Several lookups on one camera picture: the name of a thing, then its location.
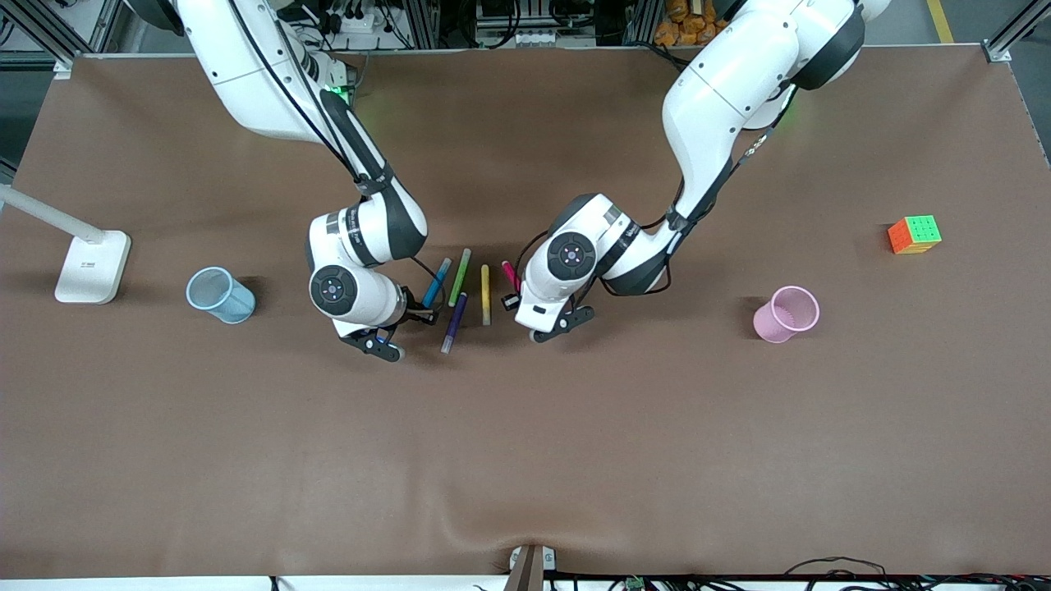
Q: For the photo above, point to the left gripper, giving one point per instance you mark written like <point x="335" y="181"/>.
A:
<point x="515" y="297"/>

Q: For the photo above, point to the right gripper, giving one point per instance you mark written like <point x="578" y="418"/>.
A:
<point x="418" y="314"/>

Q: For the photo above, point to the pink marker pen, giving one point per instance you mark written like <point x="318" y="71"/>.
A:
<point x="507" y="269"/>

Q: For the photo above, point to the blue marker pen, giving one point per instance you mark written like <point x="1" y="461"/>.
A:
<point x="439" y="279"/>

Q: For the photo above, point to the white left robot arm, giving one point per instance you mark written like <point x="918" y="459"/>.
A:
<point x="722" y="90"/>

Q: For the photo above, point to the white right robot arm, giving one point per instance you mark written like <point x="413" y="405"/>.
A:
<point x="246" y="66"/>

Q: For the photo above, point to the yellow marker pen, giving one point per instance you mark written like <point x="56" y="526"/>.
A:
<point x="485" y="291"/>

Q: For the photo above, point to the purple marker pen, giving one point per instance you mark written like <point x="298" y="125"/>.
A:
<point x="454" y="322"/>

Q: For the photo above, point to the green marker pen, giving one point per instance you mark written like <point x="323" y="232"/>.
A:
<point x="460" y="277"/>

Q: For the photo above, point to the brown table cover mat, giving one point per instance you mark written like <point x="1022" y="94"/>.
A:
<point x="525" y="451"/>

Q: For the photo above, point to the translucent blue plastic cup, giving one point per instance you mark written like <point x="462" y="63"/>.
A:
<point x="234" y="308"/>

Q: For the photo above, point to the white terminal strip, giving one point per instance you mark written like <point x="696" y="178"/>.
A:
<point x="525" y="38"/>

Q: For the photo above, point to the translucent pink plastic cup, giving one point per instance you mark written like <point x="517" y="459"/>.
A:
<point x="772" y="324"/>

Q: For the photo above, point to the white power strip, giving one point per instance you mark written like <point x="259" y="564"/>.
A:
<point x="365" y="20"/>

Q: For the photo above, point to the orange snack bag pile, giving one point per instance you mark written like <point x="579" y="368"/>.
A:
<point x="686" y="29"/>

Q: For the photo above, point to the multicoloured puzzle cube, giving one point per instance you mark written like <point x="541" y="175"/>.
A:
<point x="913" y="236"/>

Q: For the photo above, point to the grey table clamp bracket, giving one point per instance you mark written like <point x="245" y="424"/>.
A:
<point x="530" y="566"/>

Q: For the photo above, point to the aluminium frame profile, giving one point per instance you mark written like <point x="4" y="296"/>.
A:
<point x="1018" y="27"/>
<point x="37" y="25"/>

